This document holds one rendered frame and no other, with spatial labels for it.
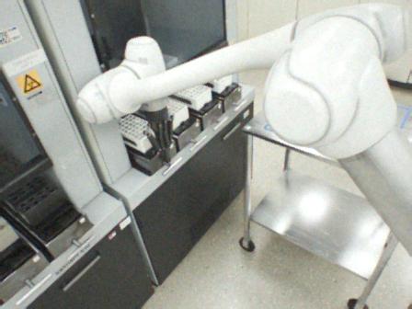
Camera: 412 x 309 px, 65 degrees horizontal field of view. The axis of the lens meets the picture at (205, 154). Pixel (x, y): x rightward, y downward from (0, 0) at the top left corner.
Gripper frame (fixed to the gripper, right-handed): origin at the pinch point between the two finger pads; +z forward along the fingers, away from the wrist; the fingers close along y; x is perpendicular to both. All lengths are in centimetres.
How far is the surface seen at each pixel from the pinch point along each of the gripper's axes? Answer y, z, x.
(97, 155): 18.9, -8.1, -11.1
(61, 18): 15, -50, -10
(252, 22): -229, 44, -101
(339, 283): -35, 80, 64
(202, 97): -29.4, -6.0, -5.0
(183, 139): -11.4, 1.9, -1.5
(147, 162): 6.7, -0.1, -2.3
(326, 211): -50, 52, 47
